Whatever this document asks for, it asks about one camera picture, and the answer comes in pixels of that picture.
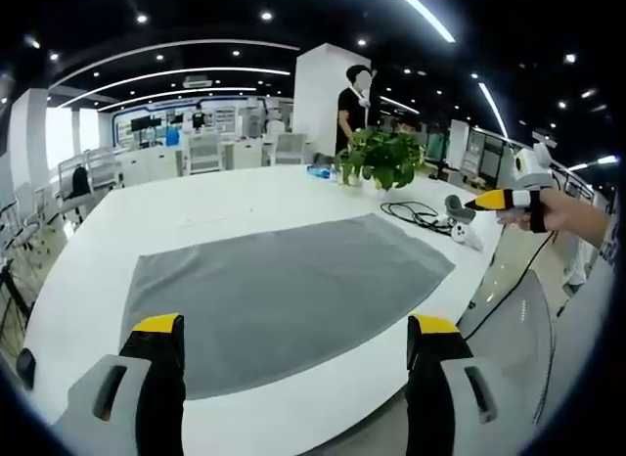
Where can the white table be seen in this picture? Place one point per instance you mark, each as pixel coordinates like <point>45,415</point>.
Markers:
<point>205,206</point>

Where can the white office chair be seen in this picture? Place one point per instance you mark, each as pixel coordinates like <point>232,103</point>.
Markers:
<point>204,152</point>
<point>289,149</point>

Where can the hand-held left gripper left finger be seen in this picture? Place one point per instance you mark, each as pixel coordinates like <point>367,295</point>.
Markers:
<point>147,378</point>

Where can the chair with black jacket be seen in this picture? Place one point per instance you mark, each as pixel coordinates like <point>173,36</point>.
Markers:
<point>78,187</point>

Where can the grey towel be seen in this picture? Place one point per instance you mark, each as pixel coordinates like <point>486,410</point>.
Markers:
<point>288,289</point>

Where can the blue plastic packet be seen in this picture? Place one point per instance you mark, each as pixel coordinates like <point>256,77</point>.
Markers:
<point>320,171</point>

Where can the person's right hand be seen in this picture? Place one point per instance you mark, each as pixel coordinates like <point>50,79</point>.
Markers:
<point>548,214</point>

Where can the grey headset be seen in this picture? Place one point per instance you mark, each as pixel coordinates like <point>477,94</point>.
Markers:
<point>460,209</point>

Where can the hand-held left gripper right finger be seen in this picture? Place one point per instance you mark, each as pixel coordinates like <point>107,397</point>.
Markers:
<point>440,378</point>

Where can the green potted plant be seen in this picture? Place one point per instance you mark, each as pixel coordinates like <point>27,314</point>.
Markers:
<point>381,157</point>

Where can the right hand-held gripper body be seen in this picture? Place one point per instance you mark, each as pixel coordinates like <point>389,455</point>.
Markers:
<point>530,169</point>

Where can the white game controller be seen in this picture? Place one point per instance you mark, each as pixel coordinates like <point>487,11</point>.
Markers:
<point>464,233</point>

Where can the grey transparent chair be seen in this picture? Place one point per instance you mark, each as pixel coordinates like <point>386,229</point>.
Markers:
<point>518,329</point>

